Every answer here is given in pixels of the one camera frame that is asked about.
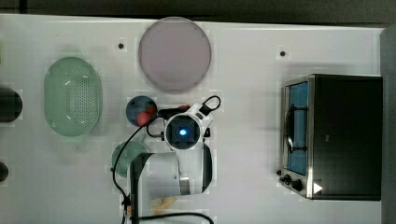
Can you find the green plastic colander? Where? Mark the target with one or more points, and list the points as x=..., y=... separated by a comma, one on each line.
x=73, y=97

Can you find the black toaster oven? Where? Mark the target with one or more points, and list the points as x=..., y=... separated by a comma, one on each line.
x=331, y=137

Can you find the blue small bowl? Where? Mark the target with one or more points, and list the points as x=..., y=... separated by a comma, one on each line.
x=140, y=104

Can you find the black cylinder on table edge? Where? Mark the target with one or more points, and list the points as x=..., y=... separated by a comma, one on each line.
x=10, y=105

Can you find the red plush ketchup bottle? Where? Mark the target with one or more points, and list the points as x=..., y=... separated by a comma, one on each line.
x=184, y=107

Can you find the green cup with handle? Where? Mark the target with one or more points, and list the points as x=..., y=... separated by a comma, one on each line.
x=131, y=151

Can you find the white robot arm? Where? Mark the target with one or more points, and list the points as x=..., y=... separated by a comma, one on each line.
x=185, y=169

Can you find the red toy strawberry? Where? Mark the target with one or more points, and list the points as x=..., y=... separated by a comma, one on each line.
x=143, y=119

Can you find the grey round plate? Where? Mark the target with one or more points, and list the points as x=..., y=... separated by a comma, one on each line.
x=175, y=54

